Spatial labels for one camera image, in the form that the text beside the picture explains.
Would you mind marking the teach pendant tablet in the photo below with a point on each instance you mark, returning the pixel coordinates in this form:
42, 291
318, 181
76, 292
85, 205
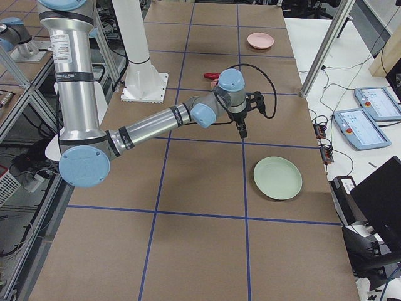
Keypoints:
360, 130
378, 103

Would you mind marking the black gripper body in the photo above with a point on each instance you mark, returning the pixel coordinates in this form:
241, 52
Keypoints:
237, 116

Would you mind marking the aluminium frame post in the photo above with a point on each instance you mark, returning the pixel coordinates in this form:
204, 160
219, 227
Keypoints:
333, 31

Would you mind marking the pink plate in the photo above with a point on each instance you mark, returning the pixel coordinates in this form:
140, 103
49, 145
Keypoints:
260, 41

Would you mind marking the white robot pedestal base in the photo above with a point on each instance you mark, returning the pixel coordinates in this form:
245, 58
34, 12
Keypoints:
143, 83

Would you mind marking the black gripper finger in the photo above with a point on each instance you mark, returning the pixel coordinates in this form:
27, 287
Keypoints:
241, 127

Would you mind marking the green plate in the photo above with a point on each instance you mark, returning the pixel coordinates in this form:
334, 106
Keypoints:
277, 178

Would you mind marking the white chair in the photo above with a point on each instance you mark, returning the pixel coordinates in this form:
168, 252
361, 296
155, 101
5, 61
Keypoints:
52, 151

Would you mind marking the far teach pendant tablet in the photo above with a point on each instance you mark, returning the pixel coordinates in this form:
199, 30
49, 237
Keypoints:
378, 103

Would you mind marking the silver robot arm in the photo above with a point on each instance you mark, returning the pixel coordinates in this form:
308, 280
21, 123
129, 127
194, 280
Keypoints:
87, 150

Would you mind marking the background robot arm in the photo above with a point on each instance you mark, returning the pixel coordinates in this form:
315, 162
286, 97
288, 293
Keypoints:
18, 42

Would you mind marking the black laptop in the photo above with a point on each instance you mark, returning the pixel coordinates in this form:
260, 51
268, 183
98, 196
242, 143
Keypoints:
378, 198

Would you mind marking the red chili pepper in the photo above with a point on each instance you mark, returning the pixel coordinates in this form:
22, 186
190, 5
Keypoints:
211, 76

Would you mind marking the near teach pendant tablet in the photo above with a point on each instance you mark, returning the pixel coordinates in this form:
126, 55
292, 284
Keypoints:
360, 130

